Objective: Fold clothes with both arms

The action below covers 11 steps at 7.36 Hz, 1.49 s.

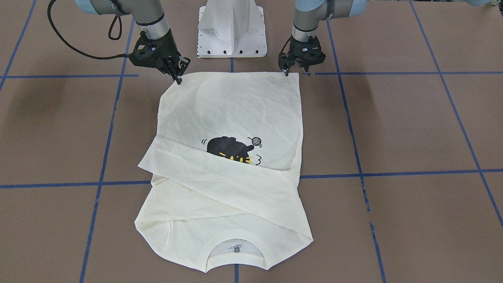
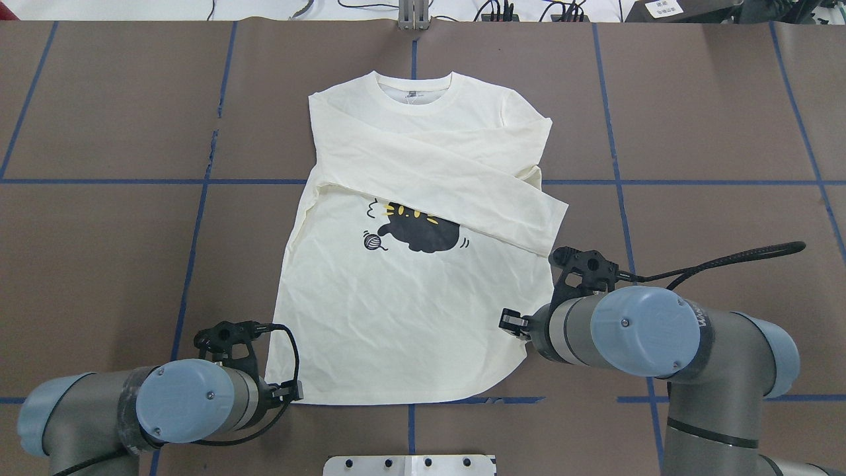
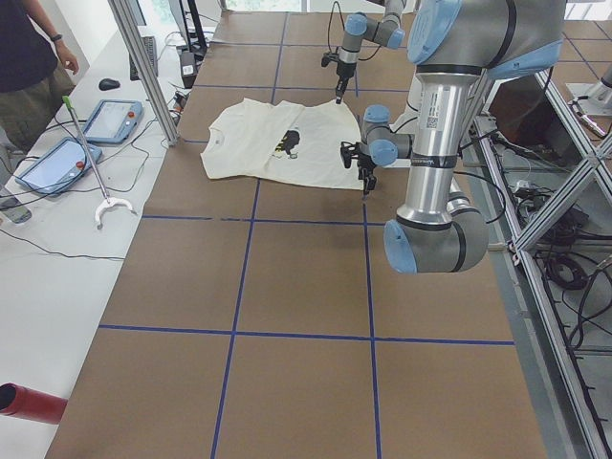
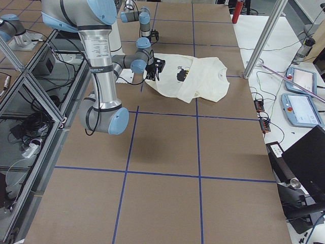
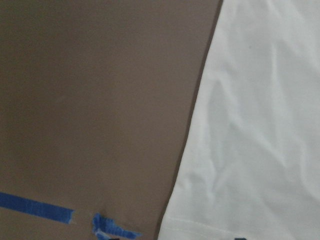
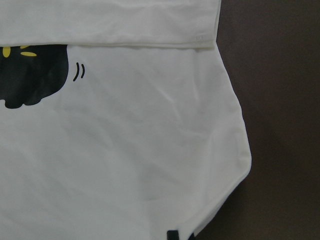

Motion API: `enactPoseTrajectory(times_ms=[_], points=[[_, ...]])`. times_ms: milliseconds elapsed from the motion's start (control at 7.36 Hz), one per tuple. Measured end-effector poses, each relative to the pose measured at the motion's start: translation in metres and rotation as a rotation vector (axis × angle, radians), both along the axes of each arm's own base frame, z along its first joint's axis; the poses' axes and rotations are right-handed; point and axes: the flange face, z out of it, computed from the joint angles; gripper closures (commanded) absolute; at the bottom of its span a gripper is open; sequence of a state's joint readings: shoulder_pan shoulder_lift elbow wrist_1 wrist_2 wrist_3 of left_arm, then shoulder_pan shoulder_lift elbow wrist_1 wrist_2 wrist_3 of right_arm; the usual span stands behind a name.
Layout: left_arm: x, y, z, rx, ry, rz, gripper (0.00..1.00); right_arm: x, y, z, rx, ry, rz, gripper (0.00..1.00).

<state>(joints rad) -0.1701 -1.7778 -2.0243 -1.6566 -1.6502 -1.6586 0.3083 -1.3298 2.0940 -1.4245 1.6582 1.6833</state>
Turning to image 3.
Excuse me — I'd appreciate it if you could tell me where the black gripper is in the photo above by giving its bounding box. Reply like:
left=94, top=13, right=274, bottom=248
left=335, top=60, right=357, bottom=104
left=358, top=160, right=377, bottom=199

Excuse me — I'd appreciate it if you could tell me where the cream long-sleeve cat shirt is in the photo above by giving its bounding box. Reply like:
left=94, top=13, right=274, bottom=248
left=202, top=98, right=361, bottom=190

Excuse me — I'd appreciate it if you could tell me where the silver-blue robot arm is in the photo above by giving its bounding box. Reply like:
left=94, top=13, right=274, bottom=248
left=383, top=1, right=566, bottom=273
left=321, top=1, right=408, bottom=104

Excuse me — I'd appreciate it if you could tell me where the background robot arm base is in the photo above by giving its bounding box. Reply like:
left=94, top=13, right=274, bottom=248
left=566, top=67, right=611, bottom=117

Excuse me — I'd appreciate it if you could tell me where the black box with label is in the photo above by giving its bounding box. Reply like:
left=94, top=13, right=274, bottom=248
left=179, top=50, right=198, bottom=89

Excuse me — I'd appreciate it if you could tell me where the black keyboard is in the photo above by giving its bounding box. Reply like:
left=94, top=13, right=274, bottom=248
left=128, top=35, right=160, bottom=81

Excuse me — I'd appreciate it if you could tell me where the far blue teach pendant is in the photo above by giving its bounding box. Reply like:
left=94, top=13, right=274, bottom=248
left=83, top=99, right=143, bottom=144

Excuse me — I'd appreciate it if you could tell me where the blue teach pendant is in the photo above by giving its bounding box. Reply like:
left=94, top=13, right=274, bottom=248
left=83, top=99, right=143, bottom=144
left=15, top=137, right=91, bottom=195

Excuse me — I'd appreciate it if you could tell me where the black computer mouse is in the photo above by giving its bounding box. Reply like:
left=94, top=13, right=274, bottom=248
left=98, top=78, right=120, bottom=92

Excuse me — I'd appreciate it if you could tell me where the reacher grabber stick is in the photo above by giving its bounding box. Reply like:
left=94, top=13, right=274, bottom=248
left=62, top=96, right=136, bottom=230

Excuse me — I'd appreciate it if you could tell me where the near blue teach pendant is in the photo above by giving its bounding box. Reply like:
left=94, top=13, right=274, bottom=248
left=15, top=137, right=91, bottom=195

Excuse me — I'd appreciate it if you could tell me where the person in dark shirt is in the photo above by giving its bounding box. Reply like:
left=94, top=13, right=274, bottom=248
left=1, top=1, right=79, bottom=152

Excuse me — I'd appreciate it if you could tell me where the red cylinder bottle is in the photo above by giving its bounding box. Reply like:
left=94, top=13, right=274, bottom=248
left=1, top=382, right=68, bottom=425

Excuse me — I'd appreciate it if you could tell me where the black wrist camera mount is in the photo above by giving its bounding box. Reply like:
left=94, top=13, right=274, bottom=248
left=320, top=51, right=339, bottom=68
left=340, top=142, right=361, bottom=169

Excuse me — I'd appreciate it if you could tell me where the aluminium frame post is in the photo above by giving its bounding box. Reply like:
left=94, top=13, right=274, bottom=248
left=108, top=0, right=179, bottom=146

